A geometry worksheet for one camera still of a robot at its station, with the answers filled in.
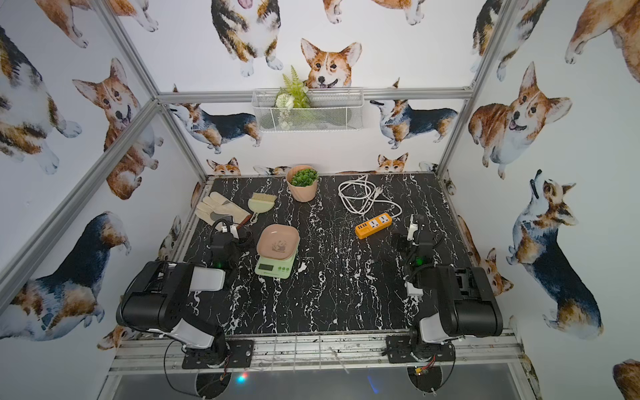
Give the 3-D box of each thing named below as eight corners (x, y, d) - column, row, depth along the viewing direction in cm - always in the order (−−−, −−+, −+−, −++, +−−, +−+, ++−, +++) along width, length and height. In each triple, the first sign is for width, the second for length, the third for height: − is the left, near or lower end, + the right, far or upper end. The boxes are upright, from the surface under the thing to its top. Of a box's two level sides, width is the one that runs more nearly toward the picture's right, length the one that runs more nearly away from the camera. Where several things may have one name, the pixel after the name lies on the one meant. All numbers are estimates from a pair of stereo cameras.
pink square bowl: (258, 262, 95) (253, 254, 90) (264, 233, 103) (260, 224, 98) (297, 262, 95) (294, 254, 90) (300, 233, 103) (298, 224, 98)
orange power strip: (359, 240, 101) (359, 236, 98) (353, 231, 104) (353, 226, 101) (393, 224, 106) (394, 220, 103) (386, 216, 108) (388, 211, 106)
